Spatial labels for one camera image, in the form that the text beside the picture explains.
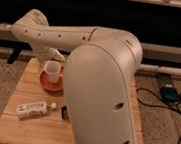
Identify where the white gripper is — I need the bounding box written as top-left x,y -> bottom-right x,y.
35,46 -> 66,62

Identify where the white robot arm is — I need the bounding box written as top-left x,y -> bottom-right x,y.
12,9 -> 143,144

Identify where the clear plastic cup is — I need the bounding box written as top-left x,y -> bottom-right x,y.
44,61 -> 61,83

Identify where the white plastic bottle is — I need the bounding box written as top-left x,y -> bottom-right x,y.
16,101 -> 57,120

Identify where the wooden table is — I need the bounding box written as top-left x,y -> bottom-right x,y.
0,52 -> 158,144

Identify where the black power adapter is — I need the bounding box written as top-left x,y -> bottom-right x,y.
160,84 -> 180,103

